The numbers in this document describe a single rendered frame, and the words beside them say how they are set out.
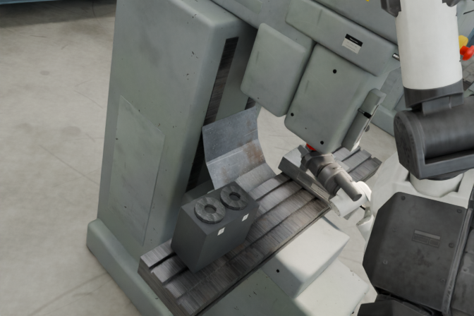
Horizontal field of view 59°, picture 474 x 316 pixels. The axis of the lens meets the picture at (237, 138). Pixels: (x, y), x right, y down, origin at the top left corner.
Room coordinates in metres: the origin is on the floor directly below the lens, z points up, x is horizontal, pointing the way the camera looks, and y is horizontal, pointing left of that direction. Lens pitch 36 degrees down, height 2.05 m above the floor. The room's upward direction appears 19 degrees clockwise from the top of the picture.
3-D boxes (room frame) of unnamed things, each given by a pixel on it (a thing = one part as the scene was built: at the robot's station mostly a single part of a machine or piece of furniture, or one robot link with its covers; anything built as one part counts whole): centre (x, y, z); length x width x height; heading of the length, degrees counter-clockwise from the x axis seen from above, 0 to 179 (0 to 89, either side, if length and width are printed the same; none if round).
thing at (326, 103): (1.20, -0.25, 1.47); 0.21 x 0.19 x 0.32; 148
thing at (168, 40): (1.53, 0.26, 0.78); 0.50 x 0.47 x 1.56; 58
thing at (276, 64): (1.30, -0.09, 1.47); 0.24 x 0.19 x 0.26; 148
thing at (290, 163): (1.35, -0.39, 1.04); 0.35 x 0.15 x 0.11; 61
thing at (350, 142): (1.14, -0.35, 1.45); 0.04 x 0.04 x 0.21; 58
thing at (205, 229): (0.88, -0.02, 1.08); 0.22 x 0.12 x 0.20; 145
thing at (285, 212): (1.21, -0.27, 0.94); 1.24 x 0.23 x 0.08; 148
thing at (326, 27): (1.22, -0.22, 1.68); 0.34 x 0.24 x 0.10; 58
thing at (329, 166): (1.12, -0.31, 1.23); 0.13 x 0.12 x 0.10; 129
